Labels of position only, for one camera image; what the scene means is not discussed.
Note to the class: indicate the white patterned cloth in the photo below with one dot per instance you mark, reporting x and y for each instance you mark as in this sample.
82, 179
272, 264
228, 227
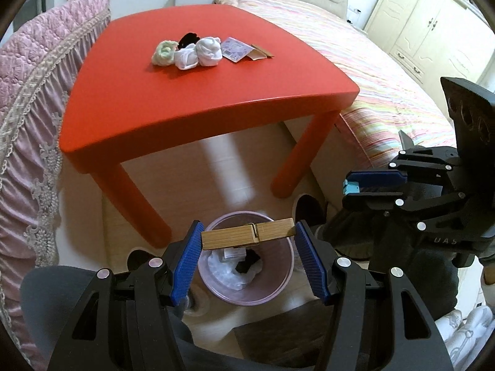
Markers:
464, 332

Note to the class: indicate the black slipper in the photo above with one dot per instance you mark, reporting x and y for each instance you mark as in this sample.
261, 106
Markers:
307, 208
135, 257

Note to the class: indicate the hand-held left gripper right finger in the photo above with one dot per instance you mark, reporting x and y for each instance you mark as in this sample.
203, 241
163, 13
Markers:
311, 262

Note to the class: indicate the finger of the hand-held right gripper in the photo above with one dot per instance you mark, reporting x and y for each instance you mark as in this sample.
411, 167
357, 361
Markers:
375, 181
417, 208

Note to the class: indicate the cream wardrobe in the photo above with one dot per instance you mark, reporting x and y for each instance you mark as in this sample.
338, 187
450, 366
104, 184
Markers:
425, 19

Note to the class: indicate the brown wood-grain wrapper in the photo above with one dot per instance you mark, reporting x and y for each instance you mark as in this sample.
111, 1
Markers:
261, 51

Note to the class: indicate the pink quilted lace cover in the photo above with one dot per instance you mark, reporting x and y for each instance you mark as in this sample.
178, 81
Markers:
34, 104

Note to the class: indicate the black rolled sock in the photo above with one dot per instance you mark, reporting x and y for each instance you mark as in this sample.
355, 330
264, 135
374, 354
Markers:
188, 39

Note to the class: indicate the purple printed packet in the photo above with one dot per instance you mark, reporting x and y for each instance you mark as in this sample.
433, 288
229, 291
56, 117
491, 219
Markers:
234, 49

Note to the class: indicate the wooden clothespin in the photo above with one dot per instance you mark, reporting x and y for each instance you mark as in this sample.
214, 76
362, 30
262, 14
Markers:
232, 237

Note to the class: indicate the white rolled sock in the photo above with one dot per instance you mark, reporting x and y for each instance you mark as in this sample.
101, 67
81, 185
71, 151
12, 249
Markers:
209, 51
185, 58

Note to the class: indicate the black crumpled item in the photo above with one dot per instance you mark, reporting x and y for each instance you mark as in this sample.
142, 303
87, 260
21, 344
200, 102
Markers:
249, 264

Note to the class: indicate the pink trash bin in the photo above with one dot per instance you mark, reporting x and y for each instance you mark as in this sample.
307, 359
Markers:
232, 297

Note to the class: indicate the red table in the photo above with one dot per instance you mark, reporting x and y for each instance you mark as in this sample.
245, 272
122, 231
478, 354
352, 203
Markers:
193, 96

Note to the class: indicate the striped bed blanket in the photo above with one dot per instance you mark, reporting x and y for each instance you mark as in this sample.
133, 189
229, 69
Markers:
367, 77

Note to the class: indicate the small white card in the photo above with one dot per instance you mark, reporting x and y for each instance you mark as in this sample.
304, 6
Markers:
234, 254

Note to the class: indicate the pale green rolled sock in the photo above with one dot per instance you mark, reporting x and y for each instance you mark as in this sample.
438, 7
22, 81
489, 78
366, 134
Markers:
164, 53

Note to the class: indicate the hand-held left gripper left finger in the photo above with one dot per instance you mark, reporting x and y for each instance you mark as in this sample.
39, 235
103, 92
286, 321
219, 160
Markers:
187, 262

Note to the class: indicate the white bin liner bag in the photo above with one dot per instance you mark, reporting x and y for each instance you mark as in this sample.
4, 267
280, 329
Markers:
224, 274

